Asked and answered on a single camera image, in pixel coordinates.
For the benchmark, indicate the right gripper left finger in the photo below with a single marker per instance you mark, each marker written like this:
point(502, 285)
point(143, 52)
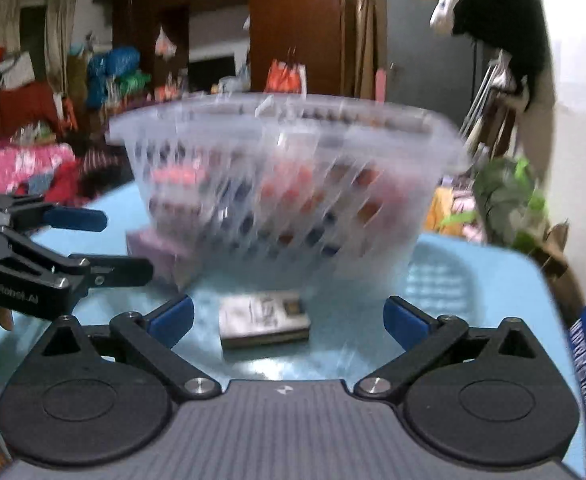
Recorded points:
point(90, 395)

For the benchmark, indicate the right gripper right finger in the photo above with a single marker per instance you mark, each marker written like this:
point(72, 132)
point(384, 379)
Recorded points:
point(487, 397)

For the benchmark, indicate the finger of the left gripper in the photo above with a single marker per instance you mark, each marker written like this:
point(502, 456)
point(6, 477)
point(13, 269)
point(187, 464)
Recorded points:
point(32, 212)
point(116, 271)

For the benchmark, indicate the pile of dark clothes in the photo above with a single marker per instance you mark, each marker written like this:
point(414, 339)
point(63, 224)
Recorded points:
point(56, 173)

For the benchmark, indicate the purple plastic packet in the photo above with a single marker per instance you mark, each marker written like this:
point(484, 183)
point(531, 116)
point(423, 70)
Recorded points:
point(175, 264)

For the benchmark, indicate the red and white packet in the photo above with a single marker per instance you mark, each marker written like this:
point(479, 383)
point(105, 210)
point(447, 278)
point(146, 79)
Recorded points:
point(184, 179)

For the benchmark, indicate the grey white flat box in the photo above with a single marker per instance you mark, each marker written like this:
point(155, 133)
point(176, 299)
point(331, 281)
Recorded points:
point(262, 318)

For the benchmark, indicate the translucent white plastic basket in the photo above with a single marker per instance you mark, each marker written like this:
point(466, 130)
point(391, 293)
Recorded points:
point(300, 186)

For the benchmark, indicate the green plastic bag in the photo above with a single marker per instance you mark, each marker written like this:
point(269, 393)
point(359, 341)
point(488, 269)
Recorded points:
point(511, 207)

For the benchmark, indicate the dark red wooden wardrobe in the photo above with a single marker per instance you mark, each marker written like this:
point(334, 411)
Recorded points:
point(304, 31)

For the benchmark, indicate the orange white hanging bag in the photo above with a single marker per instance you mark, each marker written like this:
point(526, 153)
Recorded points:
point(285, 77)

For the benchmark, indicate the grey metal door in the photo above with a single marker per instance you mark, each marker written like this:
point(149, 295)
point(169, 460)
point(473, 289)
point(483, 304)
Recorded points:
point(426, 69)

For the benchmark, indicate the black hanging garment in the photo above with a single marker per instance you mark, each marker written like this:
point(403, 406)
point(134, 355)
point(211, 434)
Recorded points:
point(516, 27)

